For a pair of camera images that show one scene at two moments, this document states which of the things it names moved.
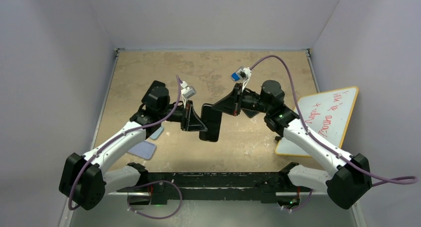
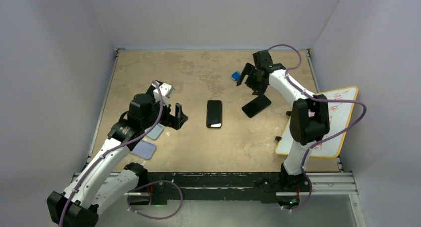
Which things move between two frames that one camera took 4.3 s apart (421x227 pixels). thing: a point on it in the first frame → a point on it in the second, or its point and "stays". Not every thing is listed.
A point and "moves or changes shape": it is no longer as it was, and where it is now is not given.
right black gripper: (230, 104) → (258, 90)
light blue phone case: (156, 133) stays
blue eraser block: (235, 77) stays
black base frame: (170, 187) stays
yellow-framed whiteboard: (326, 115) stays
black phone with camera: (211, 118) moves or changes shape
